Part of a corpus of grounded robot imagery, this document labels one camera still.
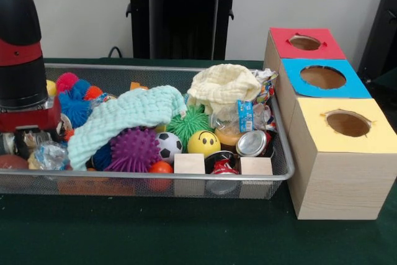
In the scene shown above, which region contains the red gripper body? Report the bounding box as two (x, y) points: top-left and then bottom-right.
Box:
(0, 96), (62, 133)

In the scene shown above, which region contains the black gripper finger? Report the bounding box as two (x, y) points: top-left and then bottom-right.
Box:
(46, 128), (61, 143)
(14, 130), (30, 158)

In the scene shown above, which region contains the yellow plush duck toy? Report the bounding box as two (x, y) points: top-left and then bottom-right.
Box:
(27, 152), (41, 170)

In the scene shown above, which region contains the mint green cloth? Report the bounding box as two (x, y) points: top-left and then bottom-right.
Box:
(67, 84), (189, 172)

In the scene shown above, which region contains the metal mesh bin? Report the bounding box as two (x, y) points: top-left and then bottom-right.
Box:
(0, 63), (295, 200)

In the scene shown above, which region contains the blue puffer ball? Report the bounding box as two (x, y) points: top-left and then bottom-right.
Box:
(58, 88), (94, 122)

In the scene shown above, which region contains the purple spiky ball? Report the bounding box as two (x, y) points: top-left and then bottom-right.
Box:
(105, 127), (162, 173)

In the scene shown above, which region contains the small soccer ball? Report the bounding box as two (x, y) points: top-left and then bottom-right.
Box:
(154, 132), (183, 164)

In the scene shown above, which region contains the green spiky ball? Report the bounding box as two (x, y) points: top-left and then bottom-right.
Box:
(167, 106), (216, 148)

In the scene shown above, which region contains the plain wooden cube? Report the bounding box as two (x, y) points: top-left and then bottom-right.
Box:
(239, 156), (274, 199)
(173, 153), (206, 197)

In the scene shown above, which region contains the yellow smiley ball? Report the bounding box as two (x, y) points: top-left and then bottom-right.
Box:
(187, 130), (221, 158)

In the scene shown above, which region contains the dark green table cloth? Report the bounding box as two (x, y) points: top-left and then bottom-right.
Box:
(0, 57), (397, 265)

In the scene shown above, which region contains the cream yellow cloth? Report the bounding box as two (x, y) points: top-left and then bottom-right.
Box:
(185, 63), (261, 114)

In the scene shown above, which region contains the green cloth side table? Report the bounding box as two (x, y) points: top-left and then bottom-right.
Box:
(370, 68), (397, 98)

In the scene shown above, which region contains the black upright panel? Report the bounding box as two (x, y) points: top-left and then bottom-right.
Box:
(356, 0), (397, 76)

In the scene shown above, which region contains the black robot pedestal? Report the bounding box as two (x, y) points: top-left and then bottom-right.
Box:
(119, 0), (251, 60)

